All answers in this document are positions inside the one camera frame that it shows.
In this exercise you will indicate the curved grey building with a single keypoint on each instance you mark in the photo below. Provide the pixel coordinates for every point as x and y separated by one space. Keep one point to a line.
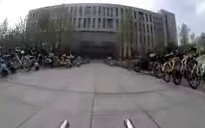
96 26

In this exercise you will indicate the robot's own part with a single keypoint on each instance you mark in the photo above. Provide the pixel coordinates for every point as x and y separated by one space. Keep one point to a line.
128 123
64 124

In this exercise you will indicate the row of parked bicycles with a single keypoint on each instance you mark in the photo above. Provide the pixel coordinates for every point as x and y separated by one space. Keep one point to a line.
30 60
176 65

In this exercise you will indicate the row of bare trees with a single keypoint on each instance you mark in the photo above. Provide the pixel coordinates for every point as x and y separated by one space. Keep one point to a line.
10 36

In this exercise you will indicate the grey concrete paved plaza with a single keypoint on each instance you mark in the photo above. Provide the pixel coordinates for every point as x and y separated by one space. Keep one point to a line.
96 96

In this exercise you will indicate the row of slender trees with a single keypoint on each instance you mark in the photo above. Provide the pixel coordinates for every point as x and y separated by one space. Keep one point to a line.
130 36

